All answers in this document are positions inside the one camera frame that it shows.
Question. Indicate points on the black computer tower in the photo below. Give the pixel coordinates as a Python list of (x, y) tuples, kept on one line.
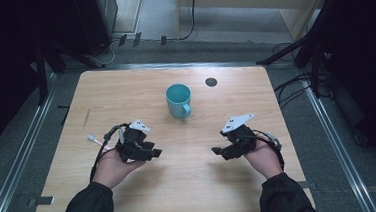
[(95, 22)]

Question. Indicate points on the dark round table grommet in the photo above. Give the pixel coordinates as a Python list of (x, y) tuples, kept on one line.
[(211, 82)]

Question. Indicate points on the metal floor rail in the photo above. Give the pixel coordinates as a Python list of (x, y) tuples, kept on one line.
[(16, 161), (339, 149)]

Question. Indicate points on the person's right hand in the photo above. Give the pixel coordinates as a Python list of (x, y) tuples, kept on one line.
[(266, 159)]

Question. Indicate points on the light wooden cabinet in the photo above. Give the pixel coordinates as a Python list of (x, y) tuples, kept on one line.
[(252, 1)]

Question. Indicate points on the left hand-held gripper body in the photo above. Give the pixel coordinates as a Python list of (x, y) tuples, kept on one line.
[(132, 144)]

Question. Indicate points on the black metal stand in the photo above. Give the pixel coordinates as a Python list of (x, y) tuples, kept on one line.
[(305, 49), (42, 76)]

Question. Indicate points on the person's left hand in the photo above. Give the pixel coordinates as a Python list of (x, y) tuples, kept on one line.
[(112, 169)]

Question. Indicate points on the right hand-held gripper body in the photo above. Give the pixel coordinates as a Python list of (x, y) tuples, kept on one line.
[(241, 137)]

